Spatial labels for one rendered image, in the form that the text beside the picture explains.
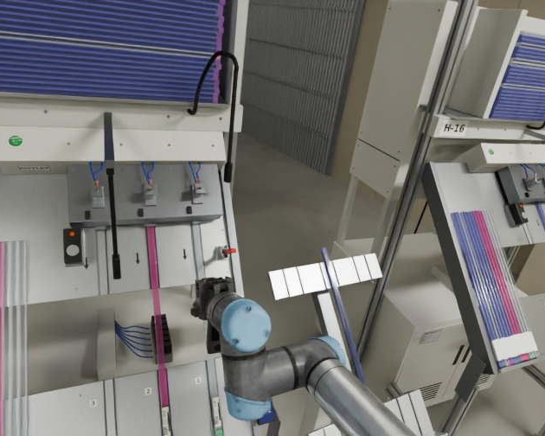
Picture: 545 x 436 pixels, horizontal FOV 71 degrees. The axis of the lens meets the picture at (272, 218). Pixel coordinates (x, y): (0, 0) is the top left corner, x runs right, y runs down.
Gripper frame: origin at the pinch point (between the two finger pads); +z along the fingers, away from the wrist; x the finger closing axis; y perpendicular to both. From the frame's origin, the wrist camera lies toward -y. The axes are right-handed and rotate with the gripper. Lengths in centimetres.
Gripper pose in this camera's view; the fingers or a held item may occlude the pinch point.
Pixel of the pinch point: (204, 303)
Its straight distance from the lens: 96.5
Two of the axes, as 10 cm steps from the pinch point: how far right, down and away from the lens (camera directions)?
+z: -3.7, 0.4, 9.3
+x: -9.3, 0.6, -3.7
